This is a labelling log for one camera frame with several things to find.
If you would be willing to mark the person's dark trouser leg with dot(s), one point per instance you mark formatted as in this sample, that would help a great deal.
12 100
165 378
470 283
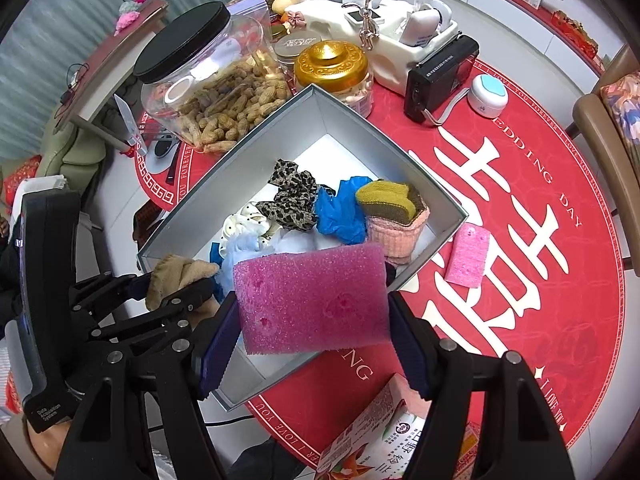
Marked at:
270 460

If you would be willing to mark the small wooden side table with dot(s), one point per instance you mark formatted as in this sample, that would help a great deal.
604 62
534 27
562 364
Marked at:
115 60

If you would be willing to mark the pink patterned carton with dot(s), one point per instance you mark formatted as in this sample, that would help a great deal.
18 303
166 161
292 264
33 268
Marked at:
395 395

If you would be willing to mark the person's left forearm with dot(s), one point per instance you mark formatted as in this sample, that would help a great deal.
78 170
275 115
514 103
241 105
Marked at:
47 440

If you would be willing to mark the printed pillow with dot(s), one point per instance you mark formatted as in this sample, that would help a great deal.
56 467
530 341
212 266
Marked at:
625 110

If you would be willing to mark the white ceramic organizer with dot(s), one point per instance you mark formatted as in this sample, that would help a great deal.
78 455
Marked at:
395 60

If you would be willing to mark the pink and olive sock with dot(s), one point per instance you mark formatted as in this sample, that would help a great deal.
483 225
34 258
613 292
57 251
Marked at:
395 220

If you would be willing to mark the white and teal round device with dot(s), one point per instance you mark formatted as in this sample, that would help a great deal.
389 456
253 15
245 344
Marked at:
487 92

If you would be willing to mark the light blue fluffy scrunchie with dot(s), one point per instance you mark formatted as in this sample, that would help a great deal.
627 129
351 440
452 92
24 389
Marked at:
250 252

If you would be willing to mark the jar with gold lid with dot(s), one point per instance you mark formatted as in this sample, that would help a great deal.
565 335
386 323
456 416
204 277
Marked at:
332 67

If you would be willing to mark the brown chair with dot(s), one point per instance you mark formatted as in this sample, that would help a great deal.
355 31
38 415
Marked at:
600 160

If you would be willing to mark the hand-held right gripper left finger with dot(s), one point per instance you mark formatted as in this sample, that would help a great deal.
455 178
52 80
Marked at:
220 340

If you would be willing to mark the beige sock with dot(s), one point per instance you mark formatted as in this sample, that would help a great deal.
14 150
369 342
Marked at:
175 272

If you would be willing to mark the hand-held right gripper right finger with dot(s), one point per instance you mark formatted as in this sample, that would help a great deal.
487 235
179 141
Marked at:
407 345

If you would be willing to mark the brown slipper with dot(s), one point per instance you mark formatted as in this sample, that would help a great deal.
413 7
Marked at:
150 222

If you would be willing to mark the peanut jar with black lid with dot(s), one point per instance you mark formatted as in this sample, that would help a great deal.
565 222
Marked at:
225 95

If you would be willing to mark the white paper bag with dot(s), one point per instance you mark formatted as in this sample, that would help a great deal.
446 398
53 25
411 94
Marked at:
45 183

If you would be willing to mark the black radio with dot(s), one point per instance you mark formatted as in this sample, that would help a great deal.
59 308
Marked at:
435 80

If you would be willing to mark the pink sponge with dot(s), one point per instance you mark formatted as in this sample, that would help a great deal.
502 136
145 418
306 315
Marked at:
467 255
310 300

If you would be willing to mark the leopard print scrunchie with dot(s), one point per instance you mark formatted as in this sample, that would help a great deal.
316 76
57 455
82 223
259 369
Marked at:
292 200

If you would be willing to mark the small jar with flat lid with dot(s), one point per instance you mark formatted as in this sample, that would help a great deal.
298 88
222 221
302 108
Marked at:
297 45

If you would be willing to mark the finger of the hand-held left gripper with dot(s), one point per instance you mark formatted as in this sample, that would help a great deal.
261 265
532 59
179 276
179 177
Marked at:
190 300
125 285

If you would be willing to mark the beige sofa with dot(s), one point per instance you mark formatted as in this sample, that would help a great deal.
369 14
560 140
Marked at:
75 155

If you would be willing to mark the round red table mat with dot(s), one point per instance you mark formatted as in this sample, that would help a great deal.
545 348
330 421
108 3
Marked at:
550 310

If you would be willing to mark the grey cardboard box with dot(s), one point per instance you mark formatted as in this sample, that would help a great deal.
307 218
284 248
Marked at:
350 125

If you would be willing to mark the black scissors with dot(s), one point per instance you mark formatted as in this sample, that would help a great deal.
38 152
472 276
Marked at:
165 155

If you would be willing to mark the pink fabric flower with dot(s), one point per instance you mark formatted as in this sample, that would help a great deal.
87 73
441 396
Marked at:
131 15

